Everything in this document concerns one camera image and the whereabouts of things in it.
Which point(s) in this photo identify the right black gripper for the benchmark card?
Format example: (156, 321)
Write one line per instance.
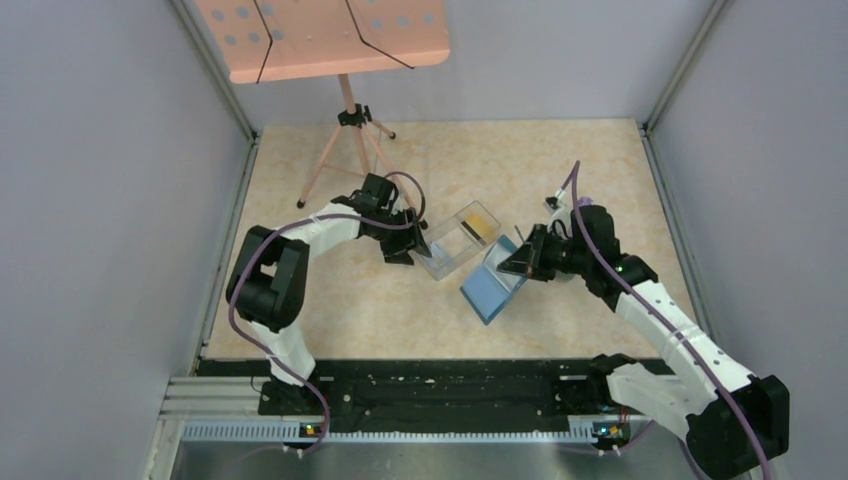
(529, 258)

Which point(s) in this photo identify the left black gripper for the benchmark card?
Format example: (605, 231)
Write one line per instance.
(408, 239)

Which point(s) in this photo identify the blue card holder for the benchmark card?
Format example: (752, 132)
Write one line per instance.
(487, 290)

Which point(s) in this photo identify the clear plastic box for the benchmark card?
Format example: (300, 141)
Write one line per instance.
(451, 245)

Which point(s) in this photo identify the gold credit card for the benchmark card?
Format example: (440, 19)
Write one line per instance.
(479, 228)

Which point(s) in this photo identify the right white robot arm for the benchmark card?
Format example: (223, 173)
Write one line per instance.
(729, 420)

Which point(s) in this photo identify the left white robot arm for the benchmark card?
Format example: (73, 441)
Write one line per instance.
(266, 290)

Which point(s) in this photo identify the pink music stand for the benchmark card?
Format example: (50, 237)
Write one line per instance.
(278, 40)

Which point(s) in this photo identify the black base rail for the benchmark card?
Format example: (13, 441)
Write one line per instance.
(452, 397)

